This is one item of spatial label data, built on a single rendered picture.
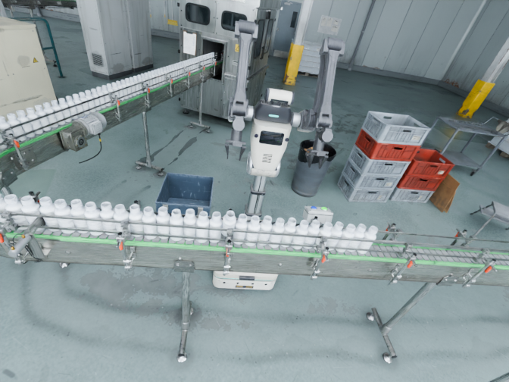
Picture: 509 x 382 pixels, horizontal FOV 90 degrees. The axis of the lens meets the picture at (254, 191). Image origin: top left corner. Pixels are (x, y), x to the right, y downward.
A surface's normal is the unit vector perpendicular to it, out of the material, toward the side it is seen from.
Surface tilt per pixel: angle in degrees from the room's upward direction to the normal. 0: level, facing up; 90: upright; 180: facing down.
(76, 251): 90
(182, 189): 90
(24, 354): 0
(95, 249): 90
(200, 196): 90
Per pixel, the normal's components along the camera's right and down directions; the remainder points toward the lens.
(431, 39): 0.05, 0.61
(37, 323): 0.16, -0.79
